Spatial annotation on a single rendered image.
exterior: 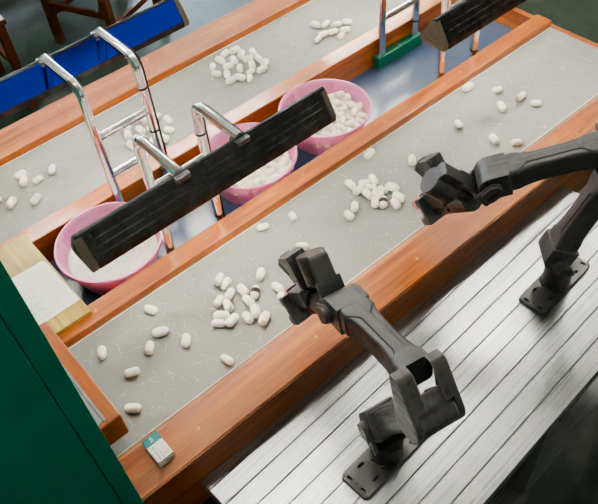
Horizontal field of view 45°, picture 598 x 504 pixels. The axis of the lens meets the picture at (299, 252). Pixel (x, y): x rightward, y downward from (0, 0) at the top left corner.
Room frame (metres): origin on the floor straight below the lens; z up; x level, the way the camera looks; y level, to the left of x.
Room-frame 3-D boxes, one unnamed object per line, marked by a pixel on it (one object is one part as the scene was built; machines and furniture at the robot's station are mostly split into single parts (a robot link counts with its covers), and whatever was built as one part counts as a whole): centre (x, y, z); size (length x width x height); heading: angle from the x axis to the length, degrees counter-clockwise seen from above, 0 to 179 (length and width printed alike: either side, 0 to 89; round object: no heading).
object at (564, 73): (1.31, -0.23, 0.73); 1.81 x 0.30 x 0.02; 126
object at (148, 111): (1.49, 0.44, 0.90); 0.20 x 0.19 x 0.45; 126
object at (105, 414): (0.79, 0.48, 0.83); 0.30 x 0.06 x 0.07; 36
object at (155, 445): (0.66, 0.31, 0.77); 0.06 x 0.04 x 0.02; 36
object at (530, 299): (1.03, -0.59, 0.71); 0.20 x 0.07 x 0.08; 130
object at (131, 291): (1.46, -0.12, 0.71); 1.81 x 0.06 x 0.11; 126
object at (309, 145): (1.66, -0.12, 0.72); 0.27 x 0.27 x 0.10
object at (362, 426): (0.65, -0.13, 0.77); 0.09 x 0.06 x 0.06; 115
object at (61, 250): (1.23, 0.46, 0.72); 0.27 x 0.27 x 0.10
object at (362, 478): (0.64, -0.13, 0.71); 0.20 x 0.07 x 0.08; 130
